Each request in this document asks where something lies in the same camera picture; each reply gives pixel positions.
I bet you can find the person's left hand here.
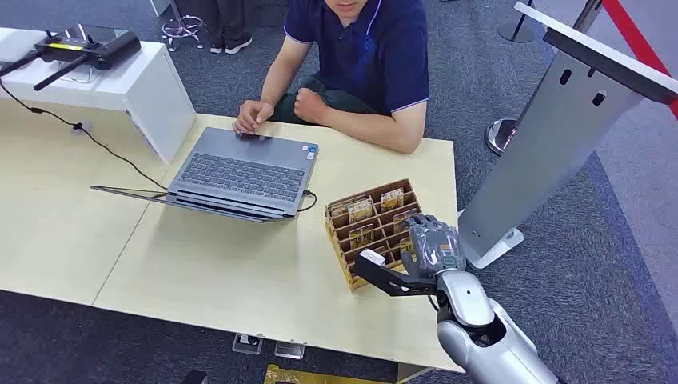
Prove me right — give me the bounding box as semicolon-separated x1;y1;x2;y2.
293;87;331;126

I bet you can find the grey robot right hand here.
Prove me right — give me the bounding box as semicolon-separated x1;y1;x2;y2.
400;213;468;280

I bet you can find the person's right hand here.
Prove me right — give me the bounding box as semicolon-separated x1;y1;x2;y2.
232;99;276;136

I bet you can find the wooden slotted card holder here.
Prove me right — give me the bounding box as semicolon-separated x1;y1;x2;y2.
324;178;425;293

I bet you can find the person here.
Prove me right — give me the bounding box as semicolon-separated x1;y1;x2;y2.
208;0;254;56
231;0;431;155

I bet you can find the grey laptop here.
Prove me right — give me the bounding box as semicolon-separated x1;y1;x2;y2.
89;126;321;224

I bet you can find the chrome stool base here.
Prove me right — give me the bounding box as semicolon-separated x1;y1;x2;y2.
161;0;205;53

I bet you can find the white desk riser box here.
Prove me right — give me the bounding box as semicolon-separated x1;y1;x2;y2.
0;27;198;166

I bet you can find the chrome stanchion with round base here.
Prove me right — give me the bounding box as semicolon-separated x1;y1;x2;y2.
484;0;604;157

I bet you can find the grey kiosk stand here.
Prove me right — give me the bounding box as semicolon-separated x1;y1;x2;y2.
457;1;678;272

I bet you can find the yellow sheet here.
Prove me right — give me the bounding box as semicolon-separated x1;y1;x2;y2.
263;364;394;384

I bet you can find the black remote controller with antennas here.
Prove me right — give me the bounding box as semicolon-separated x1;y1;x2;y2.
0;24;143;92

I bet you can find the clear acrylic block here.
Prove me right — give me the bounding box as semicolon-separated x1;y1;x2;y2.
232;332;265;357
273;340;307;362

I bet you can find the clear acrylic stand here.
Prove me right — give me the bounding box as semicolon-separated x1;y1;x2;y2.
58;66;98;85

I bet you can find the dark stanchion with round base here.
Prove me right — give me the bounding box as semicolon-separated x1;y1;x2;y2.
497;0;537;45

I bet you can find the red barrier belt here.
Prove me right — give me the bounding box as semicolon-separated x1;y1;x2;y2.
600;0;678;121

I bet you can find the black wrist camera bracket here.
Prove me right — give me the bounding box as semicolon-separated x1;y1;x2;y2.
353;255;441;298

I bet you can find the black laptop cable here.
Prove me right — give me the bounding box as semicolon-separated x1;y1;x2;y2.
295;189;319;214

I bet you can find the thin black cable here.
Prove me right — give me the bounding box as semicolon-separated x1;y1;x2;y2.
0;78;169;190

